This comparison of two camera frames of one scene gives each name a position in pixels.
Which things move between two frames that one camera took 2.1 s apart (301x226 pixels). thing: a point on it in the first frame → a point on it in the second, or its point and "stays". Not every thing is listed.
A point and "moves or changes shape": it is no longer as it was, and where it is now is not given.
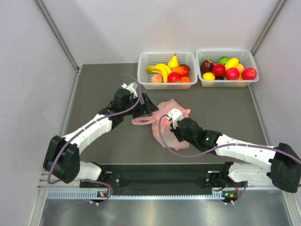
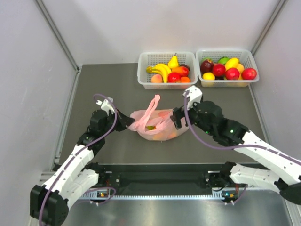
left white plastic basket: (148, 59) stays
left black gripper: (147, 108) → (124, 121)
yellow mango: (232, 62) stays
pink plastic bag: (170, 138) moves or changes shape
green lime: (223, 60) stays
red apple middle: (218, 69) stays
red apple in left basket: (174, 77) stays
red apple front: (232, 74) stays
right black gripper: (176, 132) → (178, 114)
